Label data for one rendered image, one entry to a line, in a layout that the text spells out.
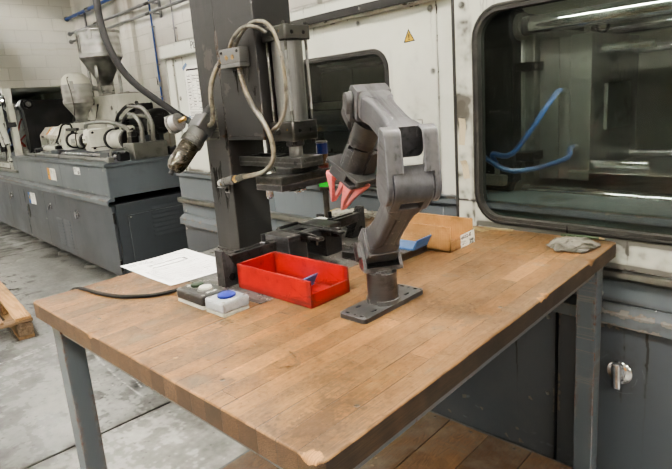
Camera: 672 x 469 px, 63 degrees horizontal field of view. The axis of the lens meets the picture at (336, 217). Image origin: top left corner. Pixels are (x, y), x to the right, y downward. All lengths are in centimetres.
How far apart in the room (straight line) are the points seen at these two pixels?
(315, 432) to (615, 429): 125
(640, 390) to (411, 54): 125
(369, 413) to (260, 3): 105
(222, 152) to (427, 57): 77
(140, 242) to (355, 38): 290
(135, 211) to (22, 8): 680
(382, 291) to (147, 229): 360
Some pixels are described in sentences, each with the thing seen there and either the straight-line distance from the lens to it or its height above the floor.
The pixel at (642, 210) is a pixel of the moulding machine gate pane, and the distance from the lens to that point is 161.
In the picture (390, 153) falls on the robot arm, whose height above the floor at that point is 123.
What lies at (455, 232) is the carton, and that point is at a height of 92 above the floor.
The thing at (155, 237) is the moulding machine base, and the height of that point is 34.
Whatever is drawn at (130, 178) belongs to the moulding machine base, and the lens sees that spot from 449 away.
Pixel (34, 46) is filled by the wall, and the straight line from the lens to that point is 1080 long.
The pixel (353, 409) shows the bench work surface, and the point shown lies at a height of 90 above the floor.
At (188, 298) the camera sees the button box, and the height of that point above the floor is 92.
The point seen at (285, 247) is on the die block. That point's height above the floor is 96.
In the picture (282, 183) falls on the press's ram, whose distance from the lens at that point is 137.
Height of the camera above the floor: 132
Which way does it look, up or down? 12 degrees down
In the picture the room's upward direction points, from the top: 4 degrees counter-clockwise
